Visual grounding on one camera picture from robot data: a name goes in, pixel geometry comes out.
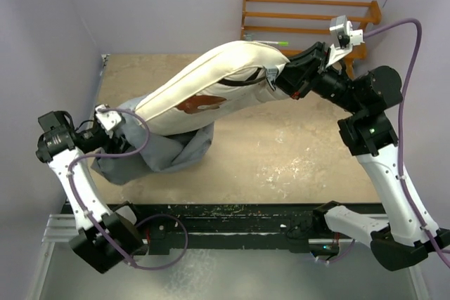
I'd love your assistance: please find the wooden orange shelf rack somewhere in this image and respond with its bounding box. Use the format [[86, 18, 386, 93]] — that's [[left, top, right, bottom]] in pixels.
[[240, 0, 383, 79]]

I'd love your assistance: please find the cream white pillow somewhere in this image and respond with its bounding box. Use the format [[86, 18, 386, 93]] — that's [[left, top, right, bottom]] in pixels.
[[134, 41, 288, 136]]

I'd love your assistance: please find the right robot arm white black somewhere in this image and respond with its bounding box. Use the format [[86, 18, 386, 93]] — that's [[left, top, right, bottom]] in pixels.
[[273, 42, 449, 271]]

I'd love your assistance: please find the purple cable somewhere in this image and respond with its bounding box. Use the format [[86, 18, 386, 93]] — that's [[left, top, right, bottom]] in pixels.
[[68, 107, 189, 271], [314, 18, 450, 269]]

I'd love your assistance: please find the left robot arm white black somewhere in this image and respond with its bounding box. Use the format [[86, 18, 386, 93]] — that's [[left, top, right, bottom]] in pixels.
[[36, 105, 145, 273]]

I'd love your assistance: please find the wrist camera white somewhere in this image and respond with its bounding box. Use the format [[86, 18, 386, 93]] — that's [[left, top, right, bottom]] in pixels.
[[326, 15, 364, 68], [94, 104, 124, 138]]

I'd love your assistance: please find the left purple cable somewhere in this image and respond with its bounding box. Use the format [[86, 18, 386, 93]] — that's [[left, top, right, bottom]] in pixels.
[[68, 107, 189, 271]]

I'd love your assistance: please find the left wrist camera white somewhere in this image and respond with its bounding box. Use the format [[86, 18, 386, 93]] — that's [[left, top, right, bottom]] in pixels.
[[94, 104, 124, 138]]

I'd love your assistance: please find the grey pillowcase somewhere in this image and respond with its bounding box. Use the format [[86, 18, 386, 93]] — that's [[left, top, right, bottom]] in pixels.
[[91, 96, 217, 185]]

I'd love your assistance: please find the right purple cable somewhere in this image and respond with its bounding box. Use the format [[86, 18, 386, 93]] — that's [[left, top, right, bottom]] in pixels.
[[314, 18, 450, 269]]

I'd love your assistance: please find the aluminium rail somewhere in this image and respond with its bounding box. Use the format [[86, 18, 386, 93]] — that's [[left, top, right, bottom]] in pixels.
[[42, 214, 79, 242]]

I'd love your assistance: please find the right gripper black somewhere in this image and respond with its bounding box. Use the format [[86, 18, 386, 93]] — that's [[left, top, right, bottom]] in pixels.
[[259, 40, 366, 115]]

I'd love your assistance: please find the green white pen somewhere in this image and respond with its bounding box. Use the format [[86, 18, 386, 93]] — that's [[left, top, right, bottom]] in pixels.
[[254, 40, 289, 46]]

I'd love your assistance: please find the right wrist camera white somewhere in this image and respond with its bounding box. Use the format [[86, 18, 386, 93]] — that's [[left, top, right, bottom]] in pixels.
[[326, 15, 364, 68]]

